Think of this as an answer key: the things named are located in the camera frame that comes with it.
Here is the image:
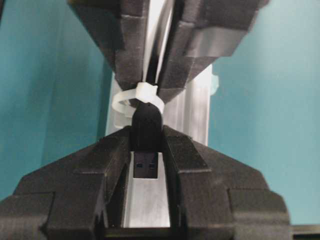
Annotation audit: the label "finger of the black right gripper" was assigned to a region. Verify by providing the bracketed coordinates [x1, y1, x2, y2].
[68, 0, 150, 91]
[158, 0, 269, 103]

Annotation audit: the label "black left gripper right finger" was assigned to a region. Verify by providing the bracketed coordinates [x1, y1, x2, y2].
[161, 126, 292, 240]

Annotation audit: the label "black USB cable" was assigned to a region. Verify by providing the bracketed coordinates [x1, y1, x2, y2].
[128, 0, 183, 180]

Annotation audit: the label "silver aluminium extrusion rail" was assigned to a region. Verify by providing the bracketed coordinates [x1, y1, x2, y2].
[116, 65, 218, 228]

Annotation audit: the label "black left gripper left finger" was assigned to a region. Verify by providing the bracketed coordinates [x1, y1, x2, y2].
[0, 127, 131, 240]

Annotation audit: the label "white left cable-tie ring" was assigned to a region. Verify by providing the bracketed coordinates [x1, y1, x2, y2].
[111, 81, 166, 126]

